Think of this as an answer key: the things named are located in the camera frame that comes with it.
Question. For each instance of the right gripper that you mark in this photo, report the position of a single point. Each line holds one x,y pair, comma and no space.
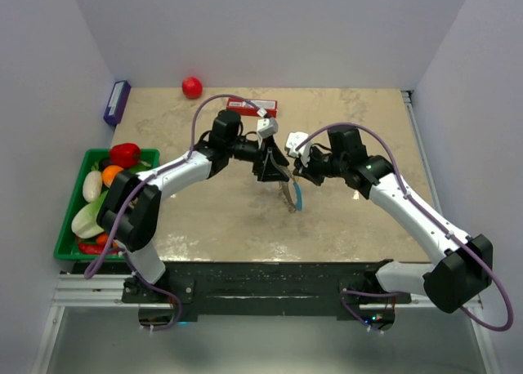
307,172

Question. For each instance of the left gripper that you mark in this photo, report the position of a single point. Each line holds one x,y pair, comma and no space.
265,167

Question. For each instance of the blue grey keyring with rings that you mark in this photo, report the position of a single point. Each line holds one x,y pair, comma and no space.
291,191

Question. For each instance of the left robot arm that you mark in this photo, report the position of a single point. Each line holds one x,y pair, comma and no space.
130,210

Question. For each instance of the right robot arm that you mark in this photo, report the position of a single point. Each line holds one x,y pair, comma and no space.
460,265

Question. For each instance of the red rectangular box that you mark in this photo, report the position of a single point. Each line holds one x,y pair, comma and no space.
253,107

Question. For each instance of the red tomato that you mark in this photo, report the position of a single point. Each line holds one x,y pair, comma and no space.
192,88

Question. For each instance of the green bell pepper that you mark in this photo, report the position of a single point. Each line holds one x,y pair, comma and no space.
139,167

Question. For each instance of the red bell pepper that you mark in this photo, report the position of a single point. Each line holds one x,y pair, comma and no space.
125,155

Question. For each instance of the orange fruit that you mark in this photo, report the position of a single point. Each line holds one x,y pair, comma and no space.
109,173

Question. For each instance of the purple box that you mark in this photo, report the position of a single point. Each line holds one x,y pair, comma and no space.
117,102

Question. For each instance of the white radish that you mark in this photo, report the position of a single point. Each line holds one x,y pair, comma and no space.
92,186

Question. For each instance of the orange carrot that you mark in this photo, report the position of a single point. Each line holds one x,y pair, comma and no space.
102,239

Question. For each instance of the green cabbage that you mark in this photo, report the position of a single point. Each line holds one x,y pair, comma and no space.
84,224

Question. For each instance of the red chili pepper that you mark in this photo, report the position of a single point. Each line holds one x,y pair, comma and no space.
89,248

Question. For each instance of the green plastic bin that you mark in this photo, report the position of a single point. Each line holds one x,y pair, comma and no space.
66,246

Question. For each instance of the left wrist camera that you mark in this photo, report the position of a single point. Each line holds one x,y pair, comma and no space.
266,127

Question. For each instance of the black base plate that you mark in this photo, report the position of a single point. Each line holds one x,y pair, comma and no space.
332,289

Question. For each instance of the aluminium frame rail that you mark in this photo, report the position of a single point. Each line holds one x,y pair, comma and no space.
106,291

